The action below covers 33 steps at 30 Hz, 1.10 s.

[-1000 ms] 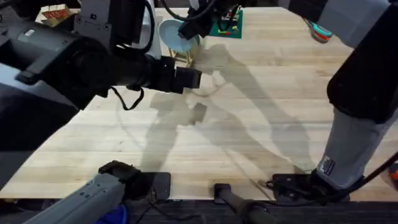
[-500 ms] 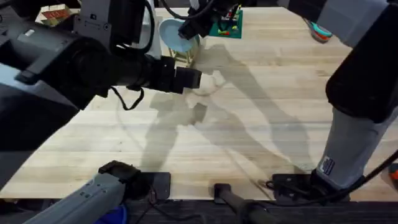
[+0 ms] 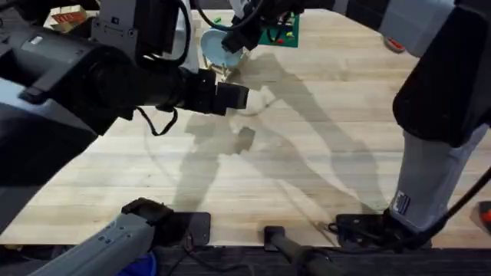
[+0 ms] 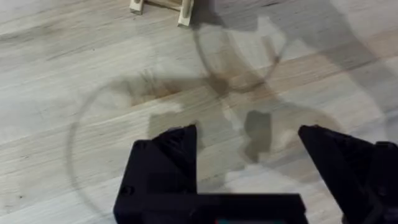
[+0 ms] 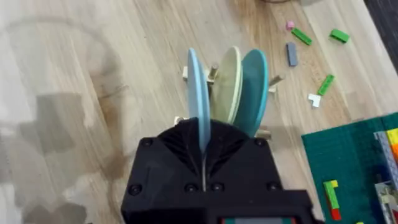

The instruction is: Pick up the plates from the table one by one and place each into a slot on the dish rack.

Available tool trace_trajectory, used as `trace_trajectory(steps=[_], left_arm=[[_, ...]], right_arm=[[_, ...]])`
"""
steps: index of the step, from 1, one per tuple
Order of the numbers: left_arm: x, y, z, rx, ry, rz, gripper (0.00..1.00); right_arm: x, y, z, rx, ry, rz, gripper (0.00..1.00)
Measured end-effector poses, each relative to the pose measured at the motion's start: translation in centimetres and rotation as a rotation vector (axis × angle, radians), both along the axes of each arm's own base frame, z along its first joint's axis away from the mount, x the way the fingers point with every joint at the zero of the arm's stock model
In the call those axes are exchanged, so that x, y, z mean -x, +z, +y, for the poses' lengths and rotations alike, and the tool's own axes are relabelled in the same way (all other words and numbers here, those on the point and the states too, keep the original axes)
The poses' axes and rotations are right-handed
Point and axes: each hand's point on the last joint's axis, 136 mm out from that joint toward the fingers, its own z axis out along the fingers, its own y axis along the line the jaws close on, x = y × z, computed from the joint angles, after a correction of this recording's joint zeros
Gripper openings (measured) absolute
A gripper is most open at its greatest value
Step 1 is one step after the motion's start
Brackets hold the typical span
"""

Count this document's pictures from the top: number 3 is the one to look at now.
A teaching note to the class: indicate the left wrist upright plate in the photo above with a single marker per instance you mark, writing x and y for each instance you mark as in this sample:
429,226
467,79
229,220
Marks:
190,42

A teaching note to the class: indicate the cardboard box with red label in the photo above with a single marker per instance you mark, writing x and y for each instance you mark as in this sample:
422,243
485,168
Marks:
68,18

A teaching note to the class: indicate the green board with toy blocks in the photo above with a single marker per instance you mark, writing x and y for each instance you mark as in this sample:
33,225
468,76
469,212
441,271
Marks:
282,37

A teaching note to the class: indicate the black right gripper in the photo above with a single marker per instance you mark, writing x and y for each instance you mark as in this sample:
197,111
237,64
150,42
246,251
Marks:
276,11

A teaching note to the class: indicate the light blue plate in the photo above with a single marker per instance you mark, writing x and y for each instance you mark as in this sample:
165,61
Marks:
213,46

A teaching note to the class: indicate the red and grey tool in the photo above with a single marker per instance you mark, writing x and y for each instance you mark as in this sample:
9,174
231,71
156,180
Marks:
395,45

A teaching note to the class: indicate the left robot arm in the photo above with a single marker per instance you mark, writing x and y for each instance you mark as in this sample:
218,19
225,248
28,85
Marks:
46,88

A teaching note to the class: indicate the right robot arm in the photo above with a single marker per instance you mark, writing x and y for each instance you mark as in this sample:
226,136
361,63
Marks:
431,184

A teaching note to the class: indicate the blue cloth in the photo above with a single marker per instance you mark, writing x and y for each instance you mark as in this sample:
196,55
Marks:
140,266

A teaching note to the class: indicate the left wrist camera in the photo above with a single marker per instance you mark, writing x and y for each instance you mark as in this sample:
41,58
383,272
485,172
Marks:
126,27

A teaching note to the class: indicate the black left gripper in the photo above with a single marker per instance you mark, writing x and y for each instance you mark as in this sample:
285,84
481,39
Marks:
153,90

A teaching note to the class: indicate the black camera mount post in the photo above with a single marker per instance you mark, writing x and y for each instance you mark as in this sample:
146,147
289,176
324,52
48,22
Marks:
291,247

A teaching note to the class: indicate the orange and black tool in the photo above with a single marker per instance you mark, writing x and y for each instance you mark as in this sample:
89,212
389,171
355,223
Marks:
485,216

